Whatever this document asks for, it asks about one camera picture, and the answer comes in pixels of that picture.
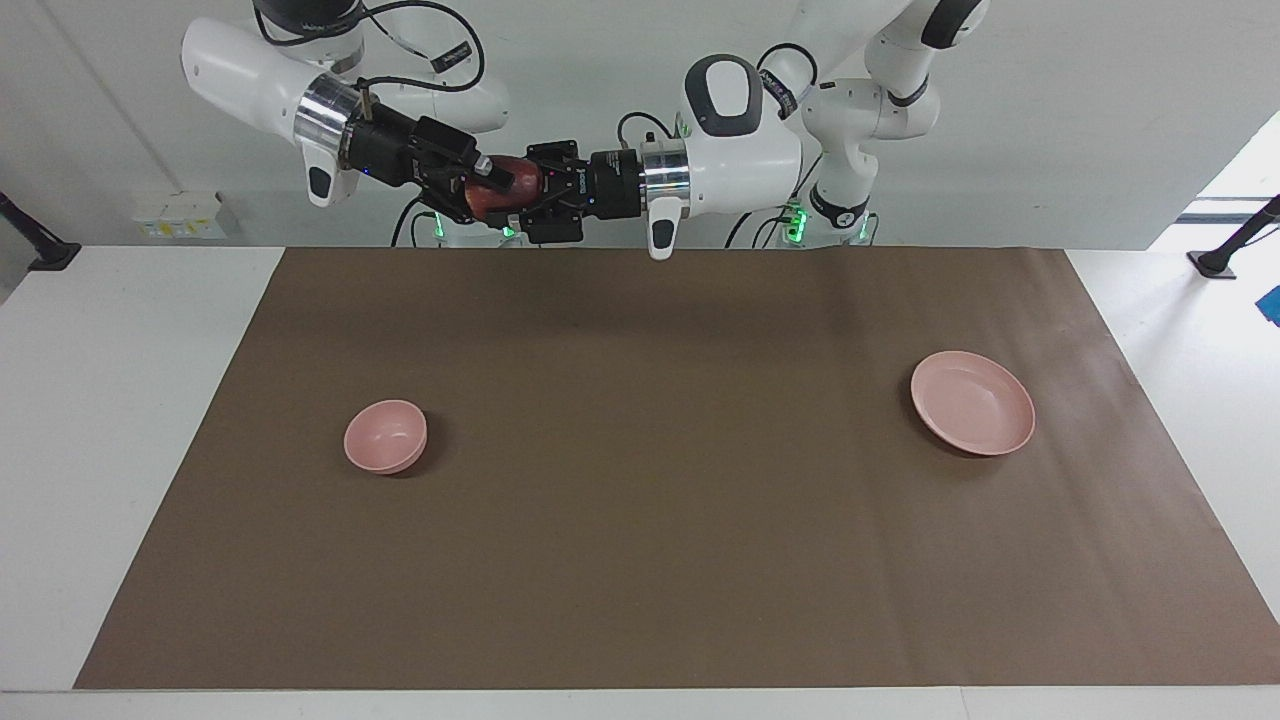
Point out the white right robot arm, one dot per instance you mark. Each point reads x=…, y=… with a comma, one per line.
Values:
x=240, y=70

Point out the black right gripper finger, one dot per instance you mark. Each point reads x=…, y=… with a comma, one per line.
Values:
x=458, y=208
x=490, y=170

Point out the black camera stand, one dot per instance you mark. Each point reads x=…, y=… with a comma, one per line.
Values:
x=1215, y=265
x=50, y=256

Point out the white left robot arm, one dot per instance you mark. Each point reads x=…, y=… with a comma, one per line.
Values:
x=740, y=160

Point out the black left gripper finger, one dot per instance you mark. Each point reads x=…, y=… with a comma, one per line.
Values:
x=552, y=155
x=550, y=228

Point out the pink plate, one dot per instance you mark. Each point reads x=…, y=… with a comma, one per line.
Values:
x=975, y=405

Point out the white wall socket box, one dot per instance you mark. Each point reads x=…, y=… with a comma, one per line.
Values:
x=180, y=215

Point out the blue object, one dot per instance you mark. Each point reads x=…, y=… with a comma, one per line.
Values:
x=1271, y=305

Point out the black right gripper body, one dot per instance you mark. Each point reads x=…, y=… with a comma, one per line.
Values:
x=395, y=150

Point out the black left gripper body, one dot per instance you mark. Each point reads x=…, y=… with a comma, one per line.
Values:
x=612, y=185

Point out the dark red apple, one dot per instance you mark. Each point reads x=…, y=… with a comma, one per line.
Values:
x=500, y=198

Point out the pink bowl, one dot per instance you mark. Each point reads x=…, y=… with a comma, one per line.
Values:
x=385, y=440

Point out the brown table mat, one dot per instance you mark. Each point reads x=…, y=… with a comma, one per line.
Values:
x=650, y=500

